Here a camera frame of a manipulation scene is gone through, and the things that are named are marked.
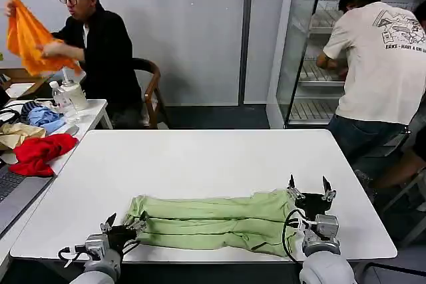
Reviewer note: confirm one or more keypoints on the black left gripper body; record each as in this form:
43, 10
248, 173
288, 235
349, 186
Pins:
121, 235

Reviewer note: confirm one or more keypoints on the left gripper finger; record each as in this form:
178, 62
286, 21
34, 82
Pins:
108, 225
137, 225

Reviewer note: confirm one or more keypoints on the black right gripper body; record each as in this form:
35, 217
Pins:
313, 204

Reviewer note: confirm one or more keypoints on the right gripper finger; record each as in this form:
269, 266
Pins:
329, 193
294, 191

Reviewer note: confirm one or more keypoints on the light green shirt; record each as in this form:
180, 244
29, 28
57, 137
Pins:
213, 224

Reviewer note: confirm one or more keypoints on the orange cloth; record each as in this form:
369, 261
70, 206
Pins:
30, 38

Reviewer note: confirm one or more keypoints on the seated person's left hand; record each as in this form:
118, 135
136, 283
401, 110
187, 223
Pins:
50, 50

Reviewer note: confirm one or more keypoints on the seated person's right hand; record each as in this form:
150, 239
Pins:
10, 8

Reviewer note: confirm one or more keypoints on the grey laptop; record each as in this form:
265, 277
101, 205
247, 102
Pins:
16, 194

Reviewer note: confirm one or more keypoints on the red cloth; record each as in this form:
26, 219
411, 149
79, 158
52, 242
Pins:
40, 156

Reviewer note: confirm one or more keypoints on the grey computer mouse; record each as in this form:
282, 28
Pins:
73, 130

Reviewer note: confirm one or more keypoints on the white side table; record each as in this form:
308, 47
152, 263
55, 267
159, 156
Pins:
93, 111

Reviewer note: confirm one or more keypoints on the light blue cloth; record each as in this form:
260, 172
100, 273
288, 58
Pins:
45, 119

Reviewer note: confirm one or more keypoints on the beige cloth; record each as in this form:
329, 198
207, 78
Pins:
20, 132

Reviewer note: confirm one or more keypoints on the person in white shirt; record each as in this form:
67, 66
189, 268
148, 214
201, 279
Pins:
376, 64

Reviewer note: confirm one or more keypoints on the clear water bottle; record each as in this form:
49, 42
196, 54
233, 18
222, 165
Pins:
59, 96

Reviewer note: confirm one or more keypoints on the dark striped cloth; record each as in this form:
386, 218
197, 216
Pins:
30, 107

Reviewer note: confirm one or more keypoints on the glass door display fridge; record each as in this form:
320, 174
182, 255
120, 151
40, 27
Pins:
299, 48

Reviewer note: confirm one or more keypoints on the dark wooden chair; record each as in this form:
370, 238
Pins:
153, 81

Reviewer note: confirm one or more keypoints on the brown cardboard box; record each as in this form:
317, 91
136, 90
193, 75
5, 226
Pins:
20, 79

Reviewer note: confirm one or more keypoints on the seated person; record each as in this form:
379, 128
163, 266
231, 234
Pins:
106, 54

